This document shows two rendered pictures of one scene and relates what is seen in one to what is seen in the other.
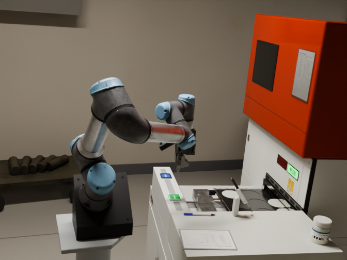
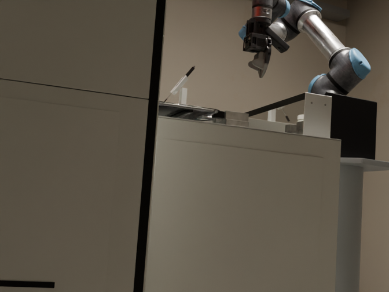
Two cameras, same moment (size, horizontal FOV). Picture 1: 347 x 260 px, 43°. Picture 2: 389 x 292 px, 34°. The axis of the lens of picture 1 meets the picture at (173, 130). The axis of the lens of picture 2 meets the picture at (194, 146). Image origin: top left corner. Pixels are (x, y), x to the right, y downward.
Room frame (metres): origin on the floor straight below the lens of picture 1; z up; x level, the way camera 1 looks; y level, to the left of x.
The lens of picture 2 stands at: (4.08, -0.59, 0.54)
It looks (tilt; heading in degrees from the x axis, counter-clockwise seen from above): 7 degrees up; 172
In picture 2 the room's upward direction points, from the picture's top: 4 degrees clockwise
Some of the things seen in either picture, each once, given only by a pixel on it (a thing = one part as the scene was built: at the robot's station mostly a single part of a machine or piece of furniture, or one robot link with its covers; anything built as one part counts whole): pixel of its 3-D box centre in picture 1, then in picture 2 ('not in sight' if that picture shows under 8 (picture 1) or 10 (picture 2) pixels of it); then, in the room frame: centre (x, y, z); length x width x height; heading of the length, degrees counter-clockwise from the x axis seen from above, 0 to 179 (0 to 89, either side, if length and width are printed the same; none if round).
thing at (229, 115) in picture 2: (201, 192); (235, 116); (2.12, -0.17, 0.89); 0.08 x 0.03 x 0.03; 102
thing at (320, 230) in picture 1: (320, 229); not in sight; (1.59, -0.62, 1.01); 0.07 x 0.07 x 0.10
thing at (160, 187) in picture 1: (169, 199); (275, 127); (2.01, -0.01, 0.89); 0.55 x 0.09 x 0.14; 12
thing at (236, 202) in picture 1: (239, 200); (179, 92); (1.76, -0.32, 1.03); 0.06 x 0.04 x 0.13; 102
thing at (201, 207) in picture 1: (207, 211); (215, 131); (1.97, -0.20, 0.87); 0.36 x 0.08 x 0.03; 12
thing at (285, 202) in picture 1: (279, 202); not in sight; (2.08, -0.58, 0.89); 0.44 x 0.02 x 0.10; 12
